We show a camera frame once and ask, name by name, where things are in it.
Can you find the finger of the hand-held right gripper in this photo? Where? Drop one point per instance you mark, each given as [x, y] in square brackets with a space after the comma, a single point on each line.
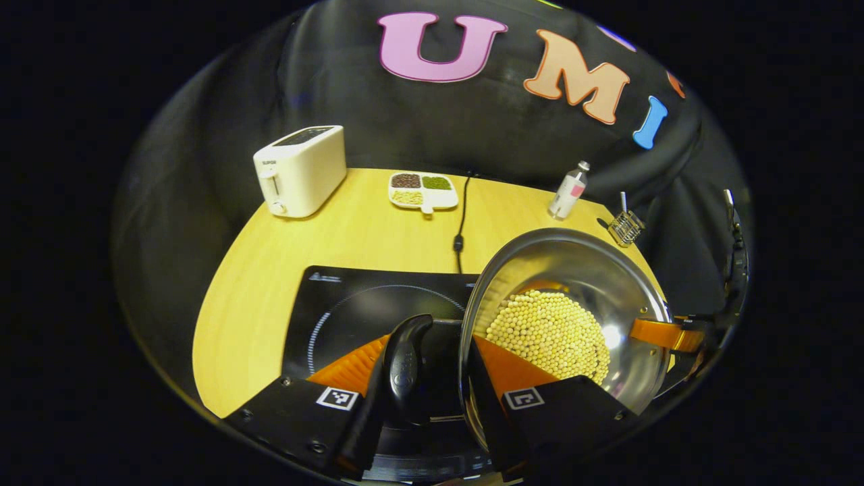
[665, 334]

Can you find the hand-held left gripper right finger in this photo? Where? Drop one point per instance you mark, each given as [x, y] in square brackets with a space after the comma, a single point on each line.
[489, 418]

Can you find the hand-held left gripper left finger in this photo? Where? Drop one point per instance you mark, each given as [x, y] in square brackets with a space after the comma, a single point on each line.
[358, 445]

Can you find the black induction cooktop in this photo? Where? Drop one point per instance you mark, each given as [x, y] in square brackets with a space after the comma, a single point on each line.
[337, 297]

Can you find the pile of yellow beans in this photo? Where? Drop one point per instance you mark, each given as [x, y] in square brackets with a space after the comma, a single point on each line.
[550, 334]

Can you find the clear glass holder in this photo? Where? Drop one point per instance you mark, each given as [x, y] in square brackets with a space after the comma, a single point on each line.
[626, 228]

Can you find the white straw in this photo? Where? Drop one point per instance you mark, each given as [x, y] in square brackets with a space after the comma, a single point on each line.
[624, 201]

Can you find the clear plastic bottle pink label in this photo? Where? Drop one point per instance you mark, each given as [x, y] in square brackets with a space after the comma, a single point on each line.
[567, 192]

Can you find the white divided dish of beans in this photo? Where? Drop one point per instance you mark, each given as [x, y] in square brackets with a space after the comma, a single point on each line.
[422, 189]

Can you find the white toaster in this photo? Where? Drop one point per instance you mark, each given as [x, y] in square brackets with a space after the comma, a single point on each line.
[304, 172]

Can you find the black backdrop cloth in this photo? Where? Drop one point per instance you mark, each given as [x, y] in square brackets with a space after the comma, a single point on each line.
[223, 135]

